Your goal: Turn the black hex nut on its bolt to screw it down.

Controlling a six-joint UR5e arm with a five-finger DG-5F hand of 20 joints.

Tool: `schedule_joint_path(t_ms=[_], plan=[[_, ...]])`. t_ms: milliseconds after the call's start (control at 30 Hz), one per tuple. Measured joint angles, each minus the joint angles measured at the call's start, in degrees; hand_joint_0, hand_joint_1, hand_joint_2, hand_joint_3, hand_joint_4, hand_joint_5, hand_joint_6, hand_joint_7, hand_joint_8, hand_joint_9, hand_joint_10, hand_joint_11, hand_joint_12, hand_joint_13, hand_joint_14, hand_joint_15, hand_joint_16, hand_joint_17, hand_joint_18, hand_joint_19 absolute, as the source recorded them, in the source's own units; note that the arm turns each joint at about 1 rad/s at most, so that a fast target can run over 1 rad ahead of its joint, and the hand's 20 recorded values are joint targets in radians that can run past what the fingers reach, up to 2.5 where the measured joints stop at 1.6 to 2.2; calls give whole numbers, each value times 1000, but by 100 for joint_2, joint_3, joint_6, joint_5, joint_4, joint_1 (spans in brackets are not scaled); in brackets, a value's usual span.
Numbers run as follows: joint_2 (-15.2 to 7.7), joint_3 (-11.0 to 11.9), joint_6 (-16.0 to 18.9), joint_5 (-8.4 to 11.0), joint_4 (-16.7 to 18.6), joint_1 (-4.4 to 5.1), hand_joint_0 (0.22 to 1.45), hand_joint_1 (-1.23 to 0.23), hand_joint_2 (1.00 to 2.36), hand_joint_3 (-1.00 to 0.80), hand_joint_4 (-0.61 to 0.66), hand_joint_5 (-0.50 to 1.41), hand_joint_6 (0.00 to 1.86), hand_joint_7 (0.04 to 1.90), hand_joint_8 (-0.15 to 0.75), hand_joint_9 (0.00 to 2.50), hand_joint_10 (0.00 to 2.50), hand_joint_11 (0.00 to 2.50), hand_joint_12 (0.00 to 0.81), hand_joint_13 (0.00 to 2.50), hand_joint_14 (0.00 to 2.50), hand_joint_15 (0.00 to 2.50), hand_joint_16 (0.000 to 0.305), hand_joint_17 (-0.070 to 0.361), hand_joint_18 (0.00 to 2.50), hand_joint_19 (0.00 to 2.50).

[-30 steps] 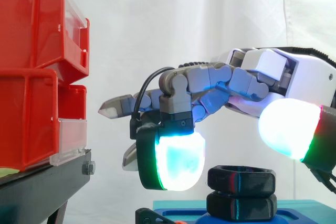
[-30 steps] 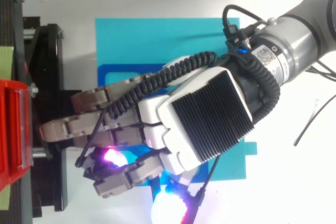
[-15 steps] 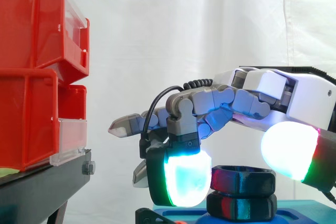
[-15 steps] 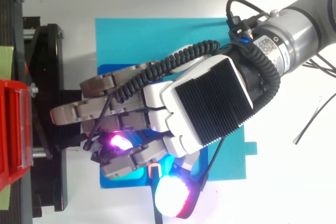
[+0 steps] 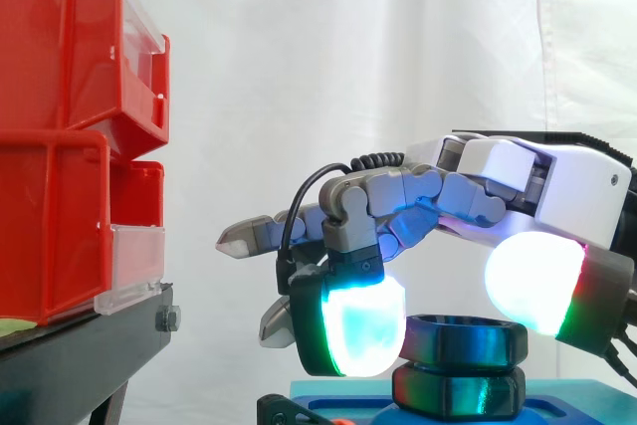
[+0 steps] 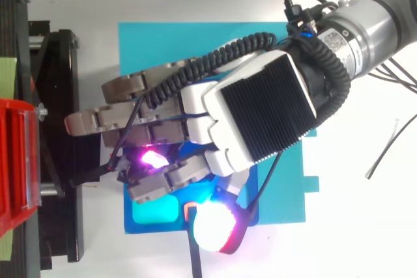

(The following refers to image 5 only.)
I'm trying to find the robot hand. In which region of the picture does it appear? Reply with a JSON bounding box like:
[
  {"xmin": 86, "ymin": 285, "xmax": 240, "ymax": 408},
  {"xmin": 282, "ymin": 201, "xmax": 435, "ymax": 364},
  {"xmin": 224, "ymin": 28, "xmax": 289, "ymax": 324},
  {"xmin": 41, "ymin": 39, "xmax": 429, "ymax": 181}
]
[{"xmin": 215, "ymin": 130, "xmax": 636, "ymax": 379}]

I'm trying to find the large black nut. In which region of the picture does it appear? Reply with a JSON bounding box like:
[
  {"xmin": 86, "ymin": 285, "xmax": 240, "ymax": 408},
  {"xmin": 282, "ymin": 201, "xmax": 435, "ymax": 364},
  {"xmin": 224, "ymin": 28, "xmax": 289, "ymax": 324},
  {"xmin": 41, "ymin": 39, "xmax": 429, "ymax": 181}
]
[
  {"xmin": 391, "ymin": 363, "xmax": 528, "ymax": 419},
  {"xmin": 397, "ymin": 314, "xmax": 530, "ymax": 373}
]

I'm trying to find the turquoise plate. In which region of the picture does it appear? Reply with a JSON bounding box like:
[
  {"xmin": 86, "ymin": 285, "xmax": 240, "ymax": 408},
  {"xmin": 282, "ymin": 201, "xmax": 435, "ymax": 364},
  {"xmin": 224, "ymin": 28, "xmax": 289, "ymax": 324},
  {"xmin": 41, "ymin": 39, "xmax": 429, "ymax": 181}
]
[{"xmin": 290, "ymin": 377, "xmax": 624, "ymax": 425}]

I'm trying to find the blue plate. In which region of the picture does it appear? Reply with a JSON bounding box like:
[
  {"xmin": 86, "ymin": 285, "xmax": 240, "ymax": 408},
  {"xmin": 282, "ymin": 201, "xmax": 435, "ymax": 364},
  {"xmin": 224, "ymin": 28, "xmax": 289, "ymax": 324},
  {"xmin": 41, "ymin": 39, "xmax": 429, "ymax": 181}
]
[{"xmin": 307, "ymin": 393, "xmax": 571, "ymax": 425}]

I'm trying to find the black-and-orange clip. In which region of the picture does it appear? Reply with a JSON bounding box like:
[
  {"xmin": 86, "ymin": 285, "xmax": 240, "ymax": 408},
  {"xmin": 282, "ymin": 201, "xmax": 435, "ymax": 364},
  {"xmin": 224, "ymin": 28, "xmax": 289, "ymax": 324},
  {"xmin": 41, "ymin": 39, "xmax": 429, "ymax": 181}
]
[{"xmin": 256, "ymin": 393, "xmax": 349, "ymax": 425}]

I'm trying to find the red bin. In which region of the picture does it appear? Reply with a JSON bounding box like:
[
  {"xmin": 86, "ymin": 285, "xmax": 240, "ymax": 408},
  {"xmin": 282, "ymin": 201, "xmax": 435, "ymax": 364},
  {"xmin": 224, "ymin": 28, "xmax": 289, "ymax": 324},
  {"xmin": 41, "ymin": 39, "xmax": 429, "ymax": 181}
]
[
  {"xmin": 0, "ymin": 128, "xmax": 166, "ymax": 329},
  {"xmin": 0, "ymin": 0, "xmax": 171, "ymax": 157}
]

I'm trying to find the black stand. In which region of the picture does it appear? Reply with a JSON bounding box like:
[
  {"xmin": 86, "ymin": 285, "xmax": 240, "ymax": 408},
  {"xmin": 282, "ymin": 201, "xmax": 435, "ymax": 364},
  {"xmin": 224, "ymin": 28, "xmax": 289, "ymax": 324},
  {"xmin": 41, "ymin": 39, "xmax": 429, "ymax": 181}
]
[{"xmin": 0, "ymin": 281, "xmax": 181, "ymax": 425}]

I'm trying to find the black coiled cable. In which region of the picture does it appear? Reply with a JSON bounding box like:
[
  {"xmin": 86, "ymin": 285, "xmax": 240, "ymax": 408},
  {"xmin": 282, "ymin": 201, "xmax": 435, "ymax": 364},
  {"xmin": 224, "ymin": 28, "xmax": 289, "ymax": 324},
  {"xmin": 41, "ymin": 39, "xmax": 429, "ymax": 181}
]
[{"xmin": 350, "ymin": 149, "xmax": 407, "ymax": 172}]

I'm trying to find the thin black cable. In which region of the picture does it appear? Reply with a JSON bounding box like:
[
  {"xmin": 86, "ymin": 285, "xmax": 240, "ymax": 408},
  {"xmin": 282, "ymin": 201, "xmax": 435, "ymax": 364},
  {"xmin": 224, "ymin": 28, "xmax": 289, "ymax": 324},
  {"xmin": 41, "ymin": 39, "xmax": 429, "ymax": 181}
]
[
  {"xmin": 275, "ymin": 161, "xmax": 354, "ymax": 295},
  {"xmin": 604, "ymin": 288, "xmax": 637, "ymax": 389}
]

